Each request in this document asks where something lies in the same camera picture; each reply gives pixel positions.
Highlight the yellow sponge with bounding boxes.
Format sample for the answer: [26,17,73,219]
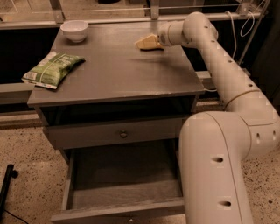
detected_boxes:
[139,45,164,51]

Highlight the black stand on floor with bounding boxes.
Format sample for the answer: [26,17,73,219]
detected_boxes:
[0,164,18,220]

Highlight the grey metal rail frame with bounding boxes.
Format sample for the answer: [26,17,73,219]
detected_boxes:
[0,0,262,106]

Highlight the grey wooden drawer cabinet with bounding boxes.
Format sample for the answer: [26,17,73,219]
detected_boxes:
[27,21,206,224]

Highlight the green chip bag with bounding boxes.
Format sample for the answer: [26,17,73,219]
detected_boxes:
[22,52,85,89]

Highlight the open grey wooden drawer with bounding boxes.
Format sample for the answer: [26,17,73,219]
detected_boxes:
[51,140,185,224]

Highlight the closed grey drawer with knob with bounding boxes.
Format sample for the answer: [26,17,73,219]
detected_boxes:
[43,116,187,150]

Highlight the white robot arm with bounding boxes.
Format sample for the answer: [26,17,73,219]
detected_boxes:
[136,12,280,224]

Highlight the white cable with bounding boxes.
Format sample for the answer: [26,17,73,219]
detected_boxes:
[204,10,256,94]

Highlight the white ceramic bowl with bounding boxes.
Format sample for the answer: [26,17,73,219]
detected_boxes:
[60,20,88,43]

